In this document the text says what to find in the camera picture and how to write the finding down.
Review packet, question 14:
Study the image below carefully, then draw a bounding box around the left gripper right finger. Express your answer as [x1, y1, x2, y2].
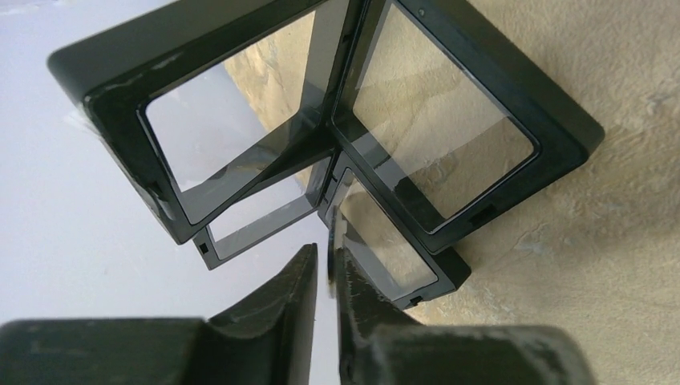
[328, 209, 596, 384]

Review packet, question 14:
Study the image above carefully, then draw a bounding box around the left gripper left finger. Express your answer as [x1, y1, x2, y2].
[1, 244, 318, 384]

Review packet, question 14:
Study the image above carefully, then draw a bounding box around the black display frame box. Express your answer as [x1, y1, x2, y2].
[47, 1, 605, 309]

